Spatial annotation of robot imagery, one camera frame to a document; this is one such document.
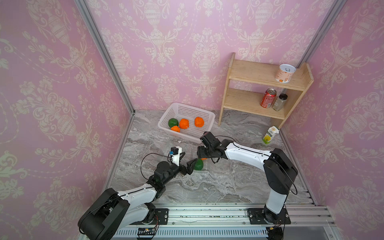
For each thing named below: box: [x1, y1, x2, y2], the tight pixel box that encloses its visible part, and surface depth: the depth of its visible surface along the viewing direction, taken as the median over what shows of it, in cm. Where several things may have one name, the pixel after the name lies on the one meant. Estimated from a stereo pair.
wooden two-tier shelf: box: [218, 53, 314, 129], surface depth 85 cm
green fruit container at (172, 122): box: [168, 118, 179, 128], surface depth 108 cm
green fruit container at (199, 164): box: [194, 158, 204, 171], surface depth 89 cm
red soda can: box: [260, 88, 277, 109], surface depth 89 cm
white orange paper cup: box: [275, 64, 297, 84], surface depth 74 cm
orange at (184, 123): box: [179, 118, 190, 129], surface depth 108 cm
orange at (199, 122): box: [194, 116, 205, 128], surface depth 111 cm
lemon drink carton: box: [262, 125, 280, 145], surface depth 96 cm
